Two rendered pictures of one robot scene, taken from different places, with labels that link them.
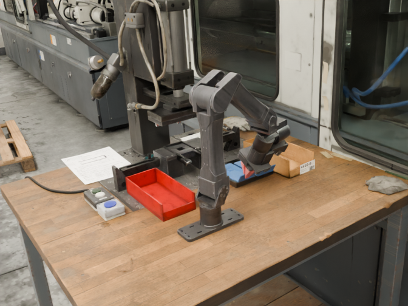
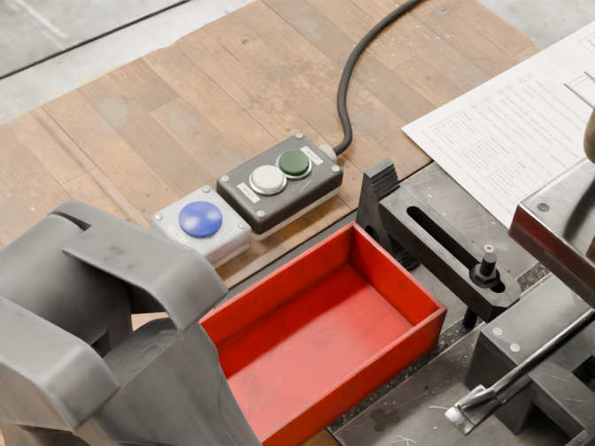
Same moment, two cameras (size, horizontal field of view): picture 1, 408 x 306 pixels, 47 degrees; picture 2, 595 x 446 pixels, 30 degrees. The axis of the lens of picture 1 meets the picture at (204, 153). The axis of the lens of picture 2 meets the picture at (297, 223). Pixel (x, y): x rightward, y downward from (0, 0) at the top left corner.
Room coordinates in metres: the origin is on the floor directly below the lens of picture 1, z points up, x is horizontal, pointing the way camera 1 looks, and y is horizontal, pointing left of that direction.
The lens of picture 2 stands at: (1.26, -0.33, 1.73)
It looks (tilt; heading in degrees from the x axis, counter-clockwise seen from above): 51 degrees down; 79
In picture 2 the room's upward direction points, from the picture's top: 6 degrees clockwise
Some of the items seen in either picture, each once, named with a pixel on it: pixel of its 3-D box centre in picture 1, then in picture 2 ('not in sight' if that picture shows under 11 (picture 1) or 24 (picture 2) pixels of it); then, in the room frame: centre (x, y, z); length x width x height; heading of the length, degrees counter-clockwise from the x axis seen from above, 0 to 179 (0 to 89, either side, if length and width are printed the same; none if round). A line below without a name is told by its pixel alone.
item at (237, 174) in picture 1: (235, 169); not in sight; (1.48, -0.11, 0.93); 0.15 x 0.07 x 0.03; 33
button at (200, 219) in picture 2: (110, 205); (200, 222); (1.29, 0.30, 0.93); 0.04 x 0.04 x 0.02
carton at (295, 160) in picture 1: (277, 155); not in sight; (1.59, -0.28, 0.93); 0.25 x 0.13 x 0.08; 33
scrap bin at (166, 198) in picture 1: (159, 192); (287, 357); (1.36, 0.15, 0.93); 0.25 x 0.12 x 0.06; 33
